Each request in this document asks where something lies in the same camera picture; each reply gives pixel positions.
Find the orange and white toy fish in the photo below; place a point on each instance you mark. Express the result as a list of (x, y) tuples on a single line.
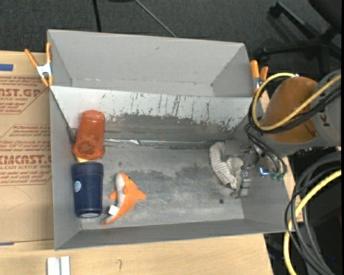
[(127, 193)]

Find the brown cardboard board red print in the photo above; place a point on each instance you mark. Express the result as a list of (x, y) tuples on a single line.
[(20, 205)]

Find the orange plastic cup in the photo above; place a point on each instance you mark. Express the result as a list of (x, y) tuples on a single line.
[(91, 130)]

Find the white striped cloth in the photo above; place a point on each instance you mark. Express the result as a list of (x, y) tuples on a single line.
[(222, 168)]

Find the grey metal bin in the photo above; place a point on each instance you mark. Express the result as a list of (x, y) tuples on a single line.
[(166, 64)]

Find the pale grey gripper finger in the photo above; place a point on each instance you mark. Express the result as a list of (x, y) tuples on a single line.
[(243, 186), (232, 147)]

